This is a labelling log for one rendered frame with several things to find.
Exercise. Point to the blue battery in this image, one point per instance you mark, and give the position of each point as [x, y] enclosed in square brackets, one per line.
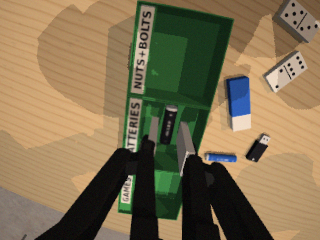
[220, 157]

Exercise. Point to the green three-compartment bin rack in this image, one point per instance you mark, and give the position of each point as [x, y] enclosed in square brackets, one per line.
[187, 57]

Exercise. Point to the blue and white eraser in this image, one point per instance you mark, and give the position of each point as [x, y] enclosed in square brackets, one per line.
[238, 91]

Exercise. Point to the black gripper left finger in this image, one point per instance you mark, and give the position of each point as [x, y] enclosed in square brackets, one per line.
[85, 217]

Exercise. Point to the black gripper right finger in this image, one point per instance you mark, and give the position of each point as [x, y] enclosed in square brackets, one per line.
[236, 216]

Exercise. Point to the black aa battery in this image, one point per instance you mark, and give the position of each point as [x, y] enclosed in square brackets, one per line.
[168, 124]

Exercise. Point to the black usb stick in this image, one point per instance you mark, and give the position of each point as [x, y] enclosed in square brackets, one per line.
[258, 148]

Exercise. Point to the white domino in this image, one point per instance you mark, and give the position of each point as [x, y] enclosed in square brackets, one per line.
[299, 20]
[285, 71]

